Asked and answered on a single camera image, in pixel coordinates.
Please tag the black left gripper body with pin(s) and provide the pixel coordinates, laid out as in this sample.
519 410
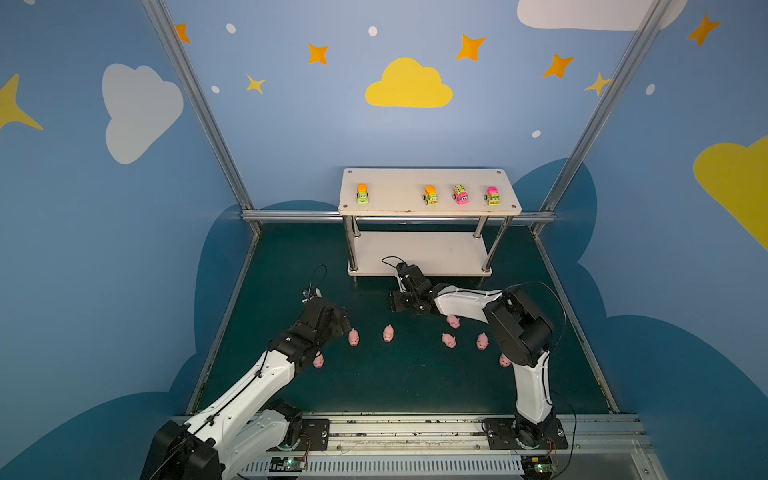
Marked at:
335 318

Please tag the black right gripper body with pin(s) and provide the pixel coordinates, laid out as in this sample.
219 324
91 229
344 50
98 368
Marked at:
405 298

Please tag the pink drum green toy truck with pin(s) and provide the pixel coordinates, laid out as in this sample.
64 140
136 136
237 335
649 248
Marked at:
492 196

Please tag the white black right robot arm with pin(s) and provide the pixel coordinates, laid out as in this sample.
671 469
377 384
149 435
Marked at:
522 332

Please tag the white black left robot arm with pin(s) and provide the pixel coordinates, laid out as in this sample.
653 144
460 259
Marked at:
246 421

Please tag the white two-tier shelf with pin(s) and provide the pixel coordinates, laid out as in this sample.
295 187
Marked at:
396 195

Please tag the pink toy pig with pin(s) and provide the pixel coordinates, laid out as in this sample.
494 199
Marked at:
504 361
482 342
453 321
388 333
353 337
318 361
448 340

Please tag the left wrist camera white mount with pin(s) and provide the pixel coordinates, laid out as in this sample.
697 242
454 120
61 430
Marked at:
311 293

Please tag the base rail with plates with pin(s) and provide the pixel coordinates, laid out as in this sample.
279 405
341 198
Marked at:
438 446

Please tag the aluminium cage frame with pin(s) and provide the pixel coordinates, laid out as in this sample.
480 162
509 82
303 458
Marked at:
413 111

